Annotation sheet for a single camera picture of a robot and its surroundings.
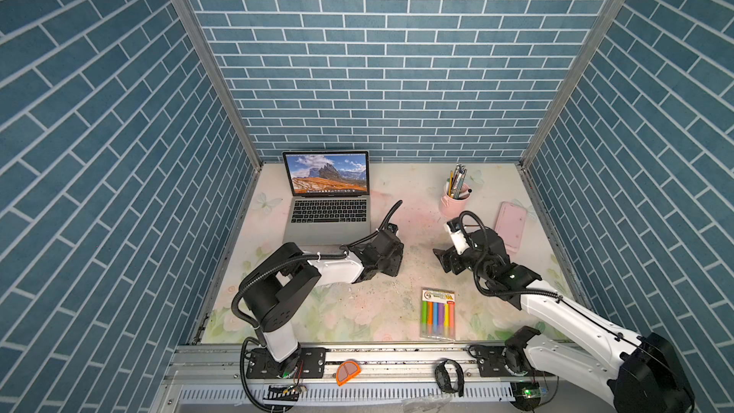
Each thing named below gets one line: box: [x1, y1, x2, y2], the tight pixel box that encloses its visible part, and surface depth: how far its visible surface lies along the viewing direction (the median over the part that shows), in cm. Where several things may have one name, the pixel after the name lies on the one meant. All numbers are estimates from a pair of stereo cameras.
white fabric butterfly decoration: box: [253, 192, 284, 212], surface depth 110 cm
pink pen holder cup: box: [439, 172, 474, 218], surface depth 101 cm
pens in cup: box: [445, 162, 473, 200], surface depth 99 cm
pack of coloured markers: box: [419, 287, 456, 343], surface depth 82 cm
